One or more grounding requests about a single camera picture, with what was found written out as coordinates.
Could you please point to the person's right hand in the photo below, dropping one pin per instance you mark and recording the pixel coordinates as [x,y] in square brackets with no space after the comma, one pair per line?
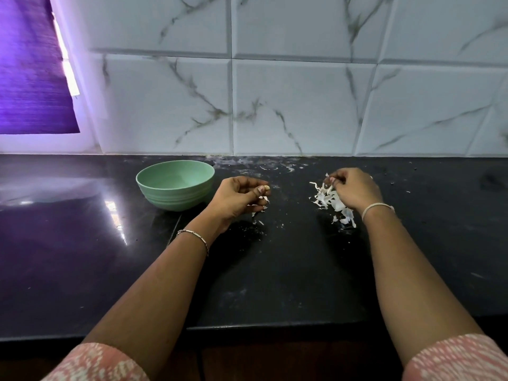
[355,190]

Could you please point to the person's left hand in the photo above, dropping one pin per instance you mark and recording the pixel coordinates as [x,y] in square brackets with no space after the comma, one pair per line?
[234,198]

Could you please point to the garlic clove cluster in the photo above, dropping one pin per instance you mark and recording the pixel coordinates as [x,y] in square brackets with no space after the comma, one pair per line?
[260,208]

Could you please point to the white garlic bulb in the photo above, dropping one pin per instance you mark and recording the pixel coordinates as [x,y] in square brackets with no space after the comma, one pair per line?
[263,189]

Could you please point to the mint green bowl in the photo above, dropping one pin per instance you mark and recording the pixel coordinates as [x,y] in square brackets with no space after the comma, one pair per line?
[175,184]

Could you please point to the person's left forearm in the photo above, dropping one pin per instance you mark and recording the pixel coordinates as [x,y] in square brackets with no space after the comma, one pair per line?
[151,297]

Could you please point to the person's right forearm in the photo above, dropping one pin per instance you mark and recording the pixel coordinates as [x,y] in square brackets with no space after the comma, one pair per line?
[417,285]

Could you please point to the pile of white garlic peels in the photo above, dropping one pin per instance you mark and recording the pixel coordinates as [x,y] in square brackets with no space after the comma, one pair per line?
[333,204]

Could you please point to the pink patterned right sleeve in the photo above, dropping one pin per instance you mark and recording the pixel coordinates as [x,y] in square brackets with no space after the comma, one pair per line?
[456,359]

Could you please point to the pink patterned sleeve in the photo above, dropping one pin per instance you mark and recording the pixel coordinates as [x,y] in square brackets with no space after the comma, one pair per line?
[95,363]
[456,359]

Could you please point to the bright window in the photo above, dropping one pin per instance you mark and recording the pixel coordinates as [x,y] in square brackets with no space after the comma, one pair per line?
[67,63]

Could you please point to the pink patterned left sleeve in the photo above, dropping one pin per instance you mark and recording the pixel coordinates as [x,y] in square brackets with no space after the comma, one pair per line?
[95,363]

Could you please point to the purple cloth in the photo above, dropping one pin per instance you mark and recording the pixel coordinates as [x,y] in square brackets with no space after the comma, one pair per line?
[32,63]

